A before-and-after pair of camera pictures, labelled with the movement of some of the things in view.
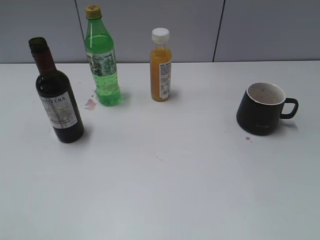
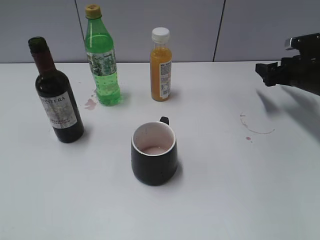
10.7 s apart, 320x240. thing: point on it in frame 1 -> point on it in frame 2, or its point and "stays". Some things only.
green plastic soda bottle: (99, 47) stays
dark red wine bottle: (55, 92) stays
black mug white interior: (263, 105) -> (154, 152)
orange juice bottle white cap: (161, 63) stays
